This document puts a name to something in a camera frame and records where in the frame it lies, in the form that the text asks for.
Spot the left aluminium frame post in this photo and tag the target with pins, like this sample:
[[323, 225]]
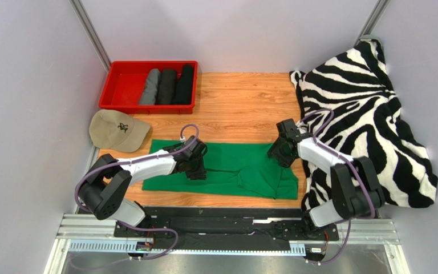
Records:
[[86, 22]]

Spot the red plastic bin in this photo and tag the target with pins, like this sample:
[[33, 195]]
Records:
[[126, 81]]

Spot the dark grey rolled t-shirt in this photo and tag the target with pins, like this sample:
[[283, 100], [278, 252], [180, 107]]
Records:
[[167, 85]]

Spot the right aluminium frame post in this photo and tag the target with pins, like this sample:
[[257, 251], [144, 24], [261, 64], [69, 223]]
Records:
[[373, 19]]

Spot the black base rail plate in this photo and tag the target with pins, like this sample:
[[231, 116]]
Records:
[[229, 229]]

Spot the black rolled t-shirt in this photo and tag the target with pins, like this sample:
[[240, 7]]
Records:
[[184, 86]]

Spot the aluminium frame post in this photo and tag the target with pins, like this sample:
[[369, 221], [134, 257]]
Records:
[[86, 22], [373, 19]]

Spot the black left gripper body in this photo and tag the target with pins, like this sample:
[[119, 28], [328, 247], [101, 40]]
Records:
[[196, 169]]

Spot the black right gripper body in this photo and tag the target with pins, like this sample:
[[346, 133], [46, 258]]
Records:
[[278, 152]]

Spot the green t-shirt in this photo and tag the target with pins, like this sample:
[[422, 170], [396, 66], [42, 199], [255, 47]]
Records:
[[239, 169]]

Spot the beige baseball cap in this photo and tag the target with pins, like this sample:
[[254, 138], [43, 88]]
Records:
[[115, 130]]

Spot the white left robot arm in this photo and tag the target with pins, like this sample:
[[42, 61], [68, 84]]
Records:
[[102, 190]]

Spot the zebra print blanket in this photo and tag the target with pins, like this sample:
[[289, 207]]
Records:
[[350, 104]]

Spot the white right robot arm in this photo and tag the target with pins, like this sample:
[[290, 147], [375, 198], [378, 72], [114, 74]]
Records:
[[356, 191]]

